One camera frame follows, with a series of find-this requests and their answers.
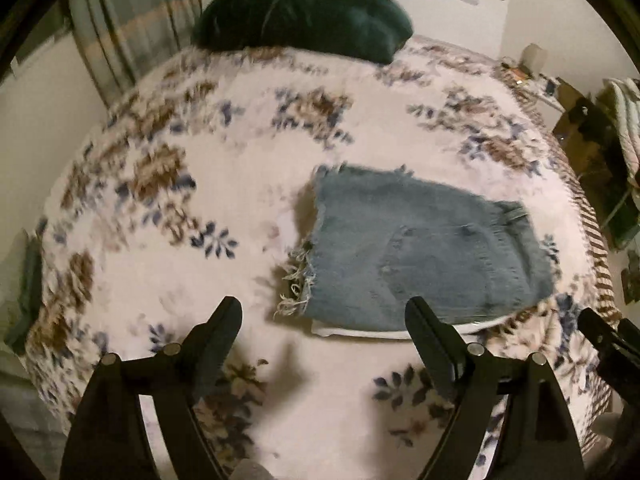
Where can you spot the blue denim pants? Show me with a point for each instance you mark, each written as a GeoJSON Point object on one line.
{"type": "Point", "coordinates": [425, 255]}

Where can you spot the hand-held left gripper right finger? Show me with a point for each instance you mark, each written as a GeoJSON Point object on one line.
{"type": "Point", "coordinates": [425, 330]}

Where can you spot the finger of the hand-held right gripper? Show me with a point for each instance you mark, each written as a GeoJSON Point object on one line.
{"type": "Point", "coordinates": [600, 332]}

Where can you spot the striped curtain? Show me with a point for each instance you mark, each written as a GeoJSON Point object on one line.
{"type": "Point", "coordinates": [125, 25]}

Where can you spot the dark green pillow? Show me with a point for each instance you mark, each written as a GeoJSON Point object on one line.
{"type": "Point", "coordinates": [300, 10]}

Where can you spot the floral printed blanket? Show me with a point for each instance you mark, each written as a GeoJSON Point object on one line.
{"type": "Point", "coordinates": [210, 200]}

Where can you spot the white cloth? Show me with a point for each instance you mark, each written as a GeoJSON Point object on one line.
{"type": "Point", "coordinates": [360, 332]}

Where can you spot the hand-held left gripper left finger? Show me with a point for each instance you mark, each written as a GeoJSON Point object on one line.
{"type": "Point", "coordinates": [219, 327]}

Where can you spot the cluttered bedside table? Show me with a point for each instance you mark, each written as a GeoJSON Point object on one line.
{"type": "Point", "coordinates": [535, 87]}

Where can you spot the dark green cloth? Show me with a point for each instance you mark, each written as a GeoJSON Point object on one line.
{"type": "Point", "coordinates": [27, 290]}

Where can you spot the striped white towel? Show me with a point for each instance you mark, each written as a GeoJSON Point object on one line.
{"type": "Point", "coordinates": [627, 115]}

